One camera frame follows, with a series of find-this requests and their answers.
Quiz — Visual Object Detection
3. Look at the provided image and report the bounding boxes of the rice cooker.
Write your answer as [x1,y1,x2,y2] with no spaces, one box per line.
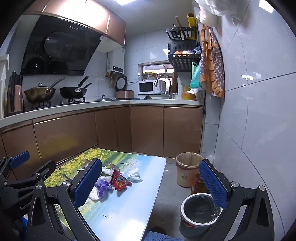
[115,75,135,100]

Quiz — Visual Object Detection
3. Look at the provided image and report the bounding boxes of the beige waste bin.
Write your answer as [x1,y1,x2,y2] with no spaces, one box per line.
[176,152,204,188]

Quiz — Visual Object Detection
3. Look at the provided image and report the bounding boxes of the chrome kitchen faucet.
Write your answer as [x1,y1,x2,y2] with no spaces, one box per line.
[154,75,173,100]

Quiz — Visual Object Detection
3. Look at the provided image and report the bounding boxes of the kitchen window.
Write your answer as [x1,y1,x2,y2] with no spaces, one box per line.
[139,62,176,95]

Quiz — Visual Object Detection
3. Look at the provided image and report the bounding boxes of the red snack wrapper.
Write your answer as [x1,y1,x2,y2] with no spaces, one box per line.
[110,169,133,191]

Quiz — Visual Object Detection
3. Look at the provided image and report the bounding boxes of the gold wok with lid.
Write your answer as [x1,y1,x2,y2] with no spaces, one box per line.
[24,76,65,104]

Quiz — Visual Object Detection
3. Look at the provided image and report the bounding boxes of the wooden rolling pin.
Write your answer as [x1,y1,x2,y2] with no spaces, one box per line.
[174,16,185,39]

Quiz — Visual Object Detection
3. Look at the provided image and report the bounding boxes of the landscape printed table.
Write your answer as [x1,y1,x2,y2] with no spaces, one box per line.
[44,148,167,241]

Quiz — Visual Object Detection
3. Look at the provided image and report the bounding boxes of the brown glass jar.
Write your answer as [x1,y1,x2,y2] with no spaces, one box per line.
[190,173,211,195]

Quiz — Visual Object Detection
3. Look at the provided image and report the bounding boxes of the purple plastic wrapper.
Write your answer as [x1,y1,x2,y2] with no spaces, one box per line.
[95,176,114,197]

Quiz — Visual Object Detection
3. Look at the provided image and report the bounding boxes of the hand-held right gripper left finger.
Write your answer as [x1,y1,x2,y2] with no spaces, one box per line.
[27,158,102,241]

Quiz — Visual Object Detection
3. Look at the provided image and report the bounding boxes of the yellow film roll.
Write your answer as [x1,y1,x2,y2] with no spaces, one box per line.
[187,13,197,40]

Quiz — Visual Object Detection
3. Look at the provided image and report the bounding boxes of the green plastic bag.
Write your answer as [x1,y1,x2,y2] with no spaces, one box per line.
[190,61,201,90]

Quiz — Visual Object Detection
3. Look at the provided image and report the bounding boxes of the copper thermos jug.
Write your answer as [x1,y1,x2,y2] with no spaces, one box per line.
[6,71,25,116]

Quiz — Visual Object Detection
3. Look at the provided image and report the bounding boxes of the steel pot lid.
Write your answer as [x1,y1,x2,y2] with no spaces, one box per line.
[95,94,114,102]

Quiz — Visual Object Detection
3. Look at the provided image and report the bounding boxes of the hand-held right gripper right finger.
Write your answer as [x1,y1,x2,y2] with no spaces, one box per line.
[198,159,275,241]

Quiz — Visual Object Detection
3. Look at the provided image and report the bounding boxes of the white plastic bag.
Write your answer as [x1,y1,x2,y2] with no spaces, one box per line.
[89,185,102,201]

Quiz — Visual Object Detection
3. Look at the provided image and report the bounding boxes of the orange floral apron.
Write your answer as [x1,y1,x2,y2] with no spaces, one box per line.
[199,24,225,98]

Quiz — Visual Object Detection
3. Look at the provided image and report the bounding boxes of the white water heater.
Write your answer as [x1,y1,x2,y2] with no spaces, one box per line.
[107,47,125,75]

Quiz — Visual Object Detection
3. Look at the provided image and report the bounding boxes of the brown kitchen base cabinets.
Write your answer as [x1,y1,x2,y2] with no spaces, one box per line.
[0,104,205,167]

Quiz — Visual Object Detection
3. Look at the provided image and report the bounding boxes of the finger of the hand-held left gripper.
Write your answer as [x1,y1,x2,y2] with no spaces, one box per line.
[0,151,30,183]
[5,160,57,191]

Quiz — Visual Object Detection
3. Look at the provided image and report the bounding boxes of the gas stove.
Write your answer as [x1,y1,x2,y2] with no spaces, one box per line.
[30,96,86,110]

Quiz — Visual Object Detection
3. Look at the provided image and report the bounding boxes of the black range hood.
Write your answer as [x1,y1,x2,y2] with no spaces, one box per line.
[20,14,103,76]

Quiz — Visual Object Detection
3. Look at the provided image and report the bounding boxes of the black wall rack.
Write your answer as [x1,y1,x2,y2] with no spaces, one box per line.
[165,27,201,71]

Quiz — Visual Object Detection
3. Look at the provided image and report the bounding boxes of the white bucket with black liner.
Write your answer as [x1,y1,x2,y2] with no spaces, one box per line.
[180,193,223,239]

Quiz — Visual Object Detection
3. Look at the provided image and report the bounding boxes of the white microwave oven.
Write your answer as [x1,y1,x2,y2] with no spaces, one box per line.
[138,80,160,96]

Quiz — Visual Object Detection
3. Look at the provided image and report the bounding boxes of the yellow detergent bottle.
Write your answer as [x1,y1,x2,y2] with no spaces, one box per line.
[181,83,196,100]

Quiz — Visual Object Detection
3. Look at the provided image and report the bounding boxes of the wooden cutting board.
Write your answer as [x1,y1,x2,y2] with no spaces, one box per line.
[171,70,178,95]

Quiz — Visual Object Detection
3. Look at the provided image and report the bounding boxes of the hanging white plastic bags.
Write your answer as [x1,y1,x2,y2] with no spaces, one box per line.
[195,0,243,26]

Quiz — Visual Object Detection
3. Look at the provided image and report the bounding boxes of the blue towel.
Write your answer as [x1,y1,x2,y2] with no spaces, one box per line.
[144,230,185,241]

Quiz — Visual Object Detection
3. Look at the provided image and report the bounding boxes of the black frying pan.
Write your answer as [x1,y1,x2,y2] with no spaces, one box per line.
[59,76,92,99]

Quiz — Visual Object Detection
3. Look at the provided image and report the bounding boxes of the clear plastic bag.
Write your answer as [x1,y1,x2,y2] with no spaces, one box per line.
[105,162,122,172]

